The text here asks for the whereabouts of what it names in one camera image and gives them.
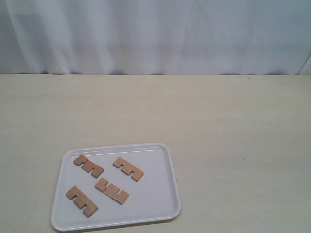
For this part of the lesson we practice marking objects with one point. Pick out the notched wooden piece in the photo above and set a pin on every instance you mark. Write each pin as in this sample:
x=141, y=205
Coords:
x=128, y=168
x=88, y=166
x=82, y=201
x=120, y=196

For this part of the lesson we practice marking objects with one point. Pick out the white plastic tray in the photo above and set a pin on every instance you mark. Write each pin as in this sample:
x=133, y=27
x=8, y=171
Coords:
x=154, y=198

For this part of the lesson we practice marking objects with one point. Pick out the white backdrop curtain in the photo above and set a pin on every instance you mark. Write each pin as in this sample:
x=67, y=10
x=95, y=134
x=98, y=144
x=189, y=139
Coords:
x=155, y=36

